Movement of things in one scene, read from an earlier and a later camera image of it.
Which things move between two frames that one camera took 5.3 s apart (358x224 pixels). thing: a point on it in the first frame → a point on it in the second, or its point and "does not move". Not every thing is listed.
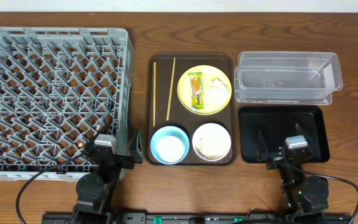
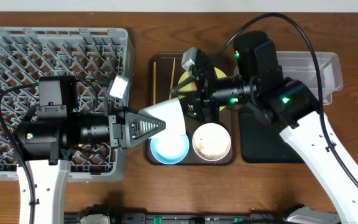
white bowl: [211, 142] does not move
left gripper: [120, 158] → [115, 131]
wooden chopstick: [154, 96] does not move
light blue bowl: [169, 130] does not move
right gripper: [282, 157] → [202, 94]
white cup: [170, 149] → [171, 112]
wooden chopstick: [170, 91] does not move
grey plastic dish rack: [45, 93] does not move
